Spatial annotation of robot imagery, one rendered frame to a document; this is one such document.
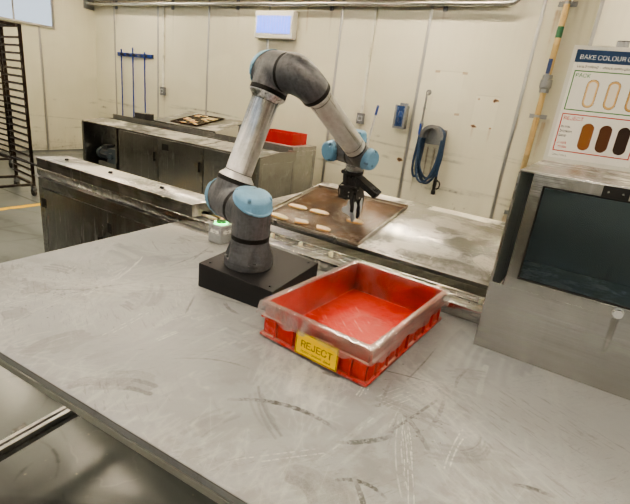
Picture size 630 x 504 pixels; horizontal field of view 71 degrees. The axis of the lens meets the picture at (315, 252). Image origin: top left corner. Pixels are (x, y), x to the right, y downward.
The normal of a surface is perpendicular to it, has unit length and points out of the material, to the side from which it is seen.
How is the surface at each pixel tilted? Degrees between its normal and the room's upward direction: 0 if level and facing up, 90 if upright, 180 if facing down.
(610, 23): 90
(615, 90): 90
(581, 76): 90
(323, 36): 90
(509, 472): 0
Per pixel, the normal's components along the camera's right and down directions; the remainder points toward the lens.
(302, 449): 0.11, -0.94
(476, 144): -0.54, 0.21
